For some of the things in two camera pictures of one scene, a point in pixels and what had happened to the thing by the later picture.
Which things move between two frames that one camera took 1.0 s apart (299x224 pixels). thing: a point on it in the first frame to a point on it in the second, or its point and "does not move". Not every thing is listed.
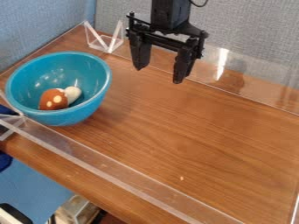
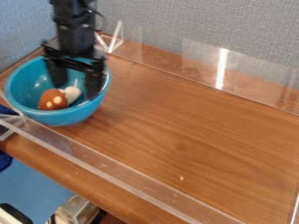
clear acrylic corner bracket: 105,43 does not move
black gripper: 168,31 to 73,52
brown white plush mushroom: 57,99 does not move
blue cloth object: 5,158 does not move
